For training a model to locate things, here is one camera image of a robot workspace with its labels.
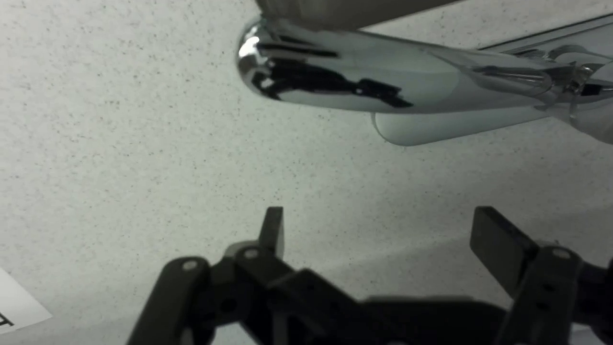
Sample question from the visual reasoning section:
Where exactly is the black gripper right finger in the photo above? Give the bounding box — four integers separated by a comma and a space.
470, 208, 613, 345

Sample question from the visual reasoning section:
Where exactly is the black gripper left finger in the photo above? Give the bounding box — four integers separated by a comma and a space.
125, 206, 361, 345

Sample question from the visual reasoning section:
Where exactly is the chrome sink faucet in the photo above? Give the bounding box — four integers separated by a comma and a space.
236, 0, 613, 147

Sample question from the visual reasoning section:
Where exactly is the white paper sheet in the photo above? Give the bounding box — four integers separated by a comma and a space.
0, 269, 53, 334

